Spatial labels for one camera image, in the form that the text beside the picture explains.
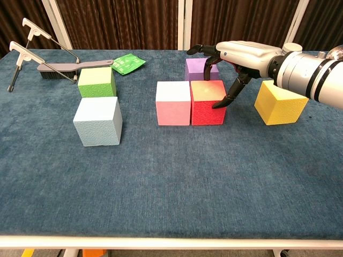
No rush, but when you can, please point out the small orange object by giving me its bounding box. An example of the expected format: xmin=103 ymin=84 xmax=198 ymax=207
xmin=82 ymin=249 xmax=107 ymax=257

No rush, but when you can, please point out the green cube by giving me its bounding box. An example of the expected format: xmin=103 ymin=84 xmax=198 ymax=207
xmin=77 ymin=66 xmax=117 ymax=98

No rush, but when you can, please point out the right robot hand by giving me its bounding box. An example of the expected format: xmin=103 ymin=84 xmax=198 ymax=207
xmin=187 ymin=40 xmax=282 ymax=109

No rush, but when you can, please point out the red cube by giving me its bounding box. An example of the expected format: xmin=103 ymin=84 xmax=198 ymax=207
xmin=190 ymin=79 xmax=228 ymax=126

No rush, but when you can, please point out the grey cleaning brush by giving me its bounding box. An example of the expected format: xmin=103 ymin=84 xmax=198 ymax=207
xmin=36 ymin=59 xmax=114 ymax=80

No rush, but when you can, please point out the purple cube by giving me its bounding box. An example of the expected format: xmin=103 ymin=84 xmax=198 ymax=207
xmin=184 ymin=58 xmax=220 ymax=82

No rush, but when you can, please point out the brown folding screen panel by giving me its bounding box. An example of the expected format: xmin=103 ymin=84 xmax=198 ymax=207
xmin=184 ymin=0 xmax=310 ymax=51
xmin=49 ymin=0 xmax=185 ymax=51
xmin=0 ymin=0 xmax=68 ymax=58
xmin=292 ymin=0 xmax=343 ymax=51

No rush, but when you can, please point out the yellow cube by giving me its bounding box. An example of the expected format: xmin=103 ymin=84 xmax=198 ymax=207
xmin=253 ymin=80 xmax=310 ymax=126

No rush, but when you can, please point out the white medicine jar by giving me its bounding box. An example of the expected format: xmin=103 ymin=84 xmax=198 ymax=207
xmin=283 ymin=42 xmax=303 ymax=53

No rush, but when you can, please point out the white wire folding stand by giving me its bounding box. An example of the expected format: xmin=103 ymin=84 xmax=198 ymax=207
xmin=7 ymin=17 xmax=80 ymax=93

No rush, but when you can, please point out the blue velvet table cloth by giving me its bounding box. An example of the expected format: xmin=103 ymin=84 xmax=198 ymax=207
xmin=0 ymin=49 xmax=343 ymax=239

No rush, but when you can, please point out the pink cube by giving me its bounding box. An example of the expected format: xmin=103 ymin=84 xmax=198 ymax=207
xmin=155 ymin=80 xmax=192 ymax=126

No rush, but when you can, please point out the green sachet packet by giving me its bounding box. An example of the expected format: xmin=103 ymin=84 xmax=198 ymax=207
xmin=110 ymin=53 xmax=146 ymax=76

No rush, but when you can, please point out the steel ladle black handle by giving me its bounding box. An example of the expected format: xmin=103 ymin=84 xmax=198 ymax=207
xmin=325 ymin=44 xmax=343 ymax=61

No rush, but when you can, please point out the light blue cube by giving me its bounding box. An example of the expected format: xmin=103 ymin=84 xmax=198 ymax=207
xmin=72 ymin=96 xmax=123 ymax=147

